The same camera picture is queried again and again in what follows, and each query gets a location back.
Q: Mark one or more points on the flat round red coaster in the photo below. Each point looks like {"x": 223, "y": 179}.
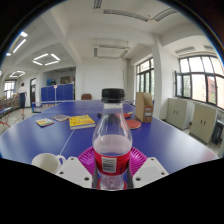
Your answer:
{"x": 124, "y": 185}

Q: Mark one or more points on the black bin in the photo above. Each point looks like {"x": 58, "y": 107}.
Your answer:
{"x": 218, "y": 131}

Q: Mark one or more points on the ceiling lights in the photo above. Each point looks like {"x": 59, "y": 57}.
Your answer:
{"x": 45, "y": 59}

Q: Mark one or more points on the grey-pink thin book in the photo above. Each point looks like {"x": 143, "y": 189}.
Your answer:
{"x": 60, "y": 117}

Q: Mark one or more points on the colourful small book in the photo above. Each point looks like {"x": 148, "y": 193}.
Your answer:
{"x": 44, "y": 122}

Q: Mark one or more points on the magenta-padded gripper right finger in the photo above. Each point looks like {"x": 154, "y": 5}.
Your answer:
{"x": 150, "y": 170}

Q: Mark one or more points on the large black-framed window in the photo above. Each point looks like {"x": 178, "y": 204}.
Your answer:
{"x": 200, "y": 81}

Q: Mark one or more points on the blue table tennis table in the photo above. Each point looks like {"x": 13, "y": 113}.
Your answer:
{"x": 5, "y": 113}

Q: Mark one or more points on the clear red-labelled water bottle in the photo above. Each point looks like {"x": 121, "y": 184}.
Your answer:
{"x": 111, "y": 146}

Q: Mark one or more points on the round red table tennis paddle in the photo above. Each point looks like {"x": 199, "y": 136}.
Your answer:
{"x": 134, "y": 124}

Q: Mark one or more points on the brown cardboard box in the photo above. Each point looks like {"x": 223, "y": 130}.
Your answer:
{"x": 144, "y": 107}

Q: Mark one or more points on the beige two-door cabinet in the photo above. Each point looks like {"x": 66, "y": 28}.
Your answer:
{"x": 178, "y": 113}
{"x": 203, "y": 122}

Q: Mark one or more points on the white mug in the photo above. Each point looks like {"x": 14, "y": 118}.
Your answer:
{"x": 46, "y": 161}

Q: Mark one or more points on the brown armchair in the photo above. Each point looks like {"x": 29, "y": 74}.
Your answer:
{"x": 86, "y": 97}

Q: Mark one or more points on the person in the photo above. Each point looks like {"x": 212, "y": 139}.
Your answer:
{"x": 22, "y": 98}

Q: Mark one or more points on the tall black-framed window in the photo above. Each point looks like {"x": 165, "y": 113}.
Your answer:
{"x": 145, "y": 78}

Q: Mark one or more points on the blue folded table tennis tables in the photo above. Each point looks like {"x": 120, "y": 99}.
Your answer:
{"x": 58, "y": 92}

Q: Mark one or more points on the yellow book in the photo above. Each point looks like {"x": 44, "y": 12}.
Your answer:
{"x": 81, "y": 121}

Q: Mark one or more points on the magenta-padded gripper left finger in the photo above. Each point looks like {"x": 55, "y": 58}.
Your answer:
{"x": 72, "y": 169}

